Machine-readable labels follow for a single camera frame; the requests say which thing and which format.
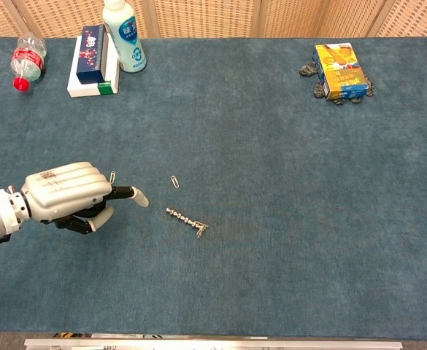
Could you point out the aluminium profile rail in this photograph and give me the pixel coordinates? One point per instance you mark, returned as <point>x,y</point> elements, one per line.
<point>213,344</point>

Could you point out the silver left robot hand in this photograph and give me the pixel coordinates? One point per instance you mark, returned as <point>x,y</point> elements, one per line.
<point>67,193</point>

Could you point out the yellow snack box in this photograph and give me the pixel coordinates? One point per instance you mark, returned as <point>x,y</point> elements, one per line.
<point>341,69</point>

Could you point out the white flat box green corner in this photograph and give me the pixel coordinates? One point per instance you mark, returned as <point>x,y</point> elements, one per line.
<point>89,90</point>

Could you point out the teal felt table cover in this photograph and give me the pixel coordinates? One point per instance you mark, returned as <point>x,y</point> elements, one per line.
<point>271,255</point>

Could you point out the dark blue printed carton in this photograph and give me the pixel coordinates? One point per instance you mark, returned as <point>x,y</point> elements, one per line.
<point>91,54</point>

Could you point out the woven rattan folding screen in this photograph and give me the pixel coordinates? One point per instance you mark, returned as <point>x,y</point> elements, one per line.
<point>206,18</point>

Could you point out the grey knitted glove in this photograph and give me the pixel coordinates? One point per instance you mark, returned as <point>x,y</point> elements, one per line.
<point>308,69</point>

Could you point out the white light-blue drink bottle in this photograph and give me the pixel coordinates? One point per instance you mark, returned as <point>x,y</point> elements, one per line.
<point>127,43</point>

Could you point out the silver paper clip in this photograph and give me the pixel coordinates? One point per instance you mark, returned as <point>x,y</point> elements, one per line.
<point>200,233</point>
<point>203,227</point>
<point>112,177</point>
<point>175,181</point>
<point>202,230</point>

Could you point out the clear plastic bottle red cap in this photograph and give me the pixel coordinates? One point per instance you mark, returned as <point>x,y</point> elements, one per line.
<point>28,58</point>

